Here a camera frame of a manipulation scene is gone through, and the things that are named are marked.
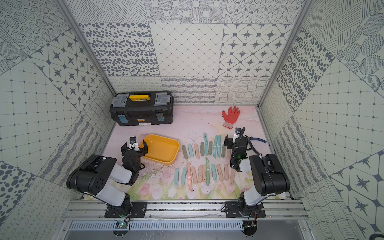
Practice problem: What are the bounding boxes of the teal curved handle knife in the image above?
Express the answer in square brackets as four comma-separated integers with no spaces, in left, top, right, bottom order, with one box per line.
[213,136,219,158]

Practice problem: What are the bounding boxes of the peach fruit knife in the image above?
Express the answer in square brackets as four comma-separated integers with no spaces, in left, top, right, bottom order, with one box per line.
[216,164,224,182]
[224,164,229,181]

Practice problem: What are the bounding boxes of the teal lettered fruit knife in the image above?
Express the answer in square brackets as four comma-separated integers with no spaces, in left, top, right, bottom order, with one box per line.
[204,133,209,156]

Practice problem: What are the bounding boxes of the yellow plastic storage tray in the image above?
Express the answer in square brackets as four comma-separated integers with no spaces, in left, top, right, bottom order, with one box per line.
[143,134,180,166]

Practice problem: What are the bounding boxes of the sage green fruit knife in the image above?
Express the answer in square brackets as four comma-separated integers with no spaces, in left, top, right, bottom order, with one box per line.
[200,142,205,157]

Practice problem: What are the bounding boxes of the teal folding fruit knife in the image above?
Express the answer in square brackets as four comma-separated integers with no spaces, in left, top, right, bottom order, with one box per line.
[211,164,218,181]

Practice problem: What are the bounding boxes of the long pink fruit knife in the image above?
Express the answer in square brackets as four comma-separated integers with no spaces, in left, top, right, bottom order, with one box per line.
[229,169,236,186]

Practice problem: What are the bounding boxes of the mint glossy folding knife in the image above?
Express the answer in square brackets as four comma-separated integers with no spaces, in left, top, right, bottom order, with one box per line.
[188,144,195,158]

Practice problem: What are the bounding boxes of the green folding fruit knife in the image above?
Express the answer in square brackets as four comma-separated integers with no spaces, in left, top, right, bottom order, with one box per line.
[206,158,210,186]

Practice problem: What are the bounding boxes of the grey green folding knife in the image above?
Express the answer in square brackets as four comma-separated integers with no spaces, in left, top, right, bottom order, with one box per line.
[182,145,189,160]

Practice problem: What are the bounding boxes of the pink folding fruit knife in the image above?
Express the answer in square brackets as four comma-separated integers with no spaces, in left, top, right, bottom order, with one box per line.
[191,167,198,184]

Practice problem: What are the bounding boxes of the long coral fruit knife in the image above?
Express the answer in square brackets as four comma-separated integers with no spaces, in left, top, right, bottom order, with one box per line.
[187,162,194,192]

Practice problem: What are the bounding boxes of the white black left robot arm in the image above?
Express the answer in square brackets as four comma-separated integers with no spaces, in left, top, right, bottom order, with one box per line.
[67,137,149,215]

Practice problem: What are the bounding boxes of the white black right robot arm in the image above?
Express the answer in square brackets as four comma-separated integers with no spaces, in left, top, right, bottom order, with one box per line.
[224,127,291,216]

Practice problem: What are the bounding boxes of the red work glove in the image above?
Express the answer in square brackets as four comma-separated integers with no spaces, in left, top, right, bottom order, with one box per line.
[222,106,241,129]

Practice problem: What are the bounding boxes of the black Deli toolbox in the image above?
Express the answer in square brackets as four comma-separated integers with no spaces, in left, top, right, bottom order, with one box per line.
[110,91,174,127]

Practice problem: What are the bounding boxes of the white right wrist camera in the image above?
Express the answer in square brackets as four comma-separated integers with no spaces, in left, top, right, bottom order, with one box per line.
[233,128,242,143]

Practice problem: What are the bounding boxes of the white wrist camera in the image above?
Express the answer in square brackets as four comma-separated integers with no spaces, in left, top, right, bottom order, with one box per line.
[129,136,140,152]
[233,128,242,143]

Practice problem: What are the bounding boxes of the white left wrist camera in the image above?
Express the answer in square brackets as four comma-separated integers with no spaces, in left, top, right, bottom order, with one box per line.
[129,136,140,152]

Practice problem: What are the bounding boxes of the blue handled pliers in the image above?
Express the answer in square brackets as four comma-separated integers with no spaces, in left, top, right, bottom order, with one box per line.
[247,137,267,155]

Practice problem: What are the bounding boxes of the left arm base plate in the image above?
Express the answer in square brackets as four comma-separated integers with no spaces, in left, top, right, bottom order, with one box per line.
[105,202,148,218]

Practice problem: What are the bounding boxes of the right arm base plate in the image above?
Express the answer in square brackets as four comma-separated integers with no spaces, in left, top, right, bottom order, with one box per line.
[221,201,266,218]

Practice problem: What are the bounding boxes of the aluminium front rail frame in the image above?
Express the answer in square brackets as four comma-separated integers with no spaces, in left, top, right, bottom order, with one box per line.
[53,199,315,240]

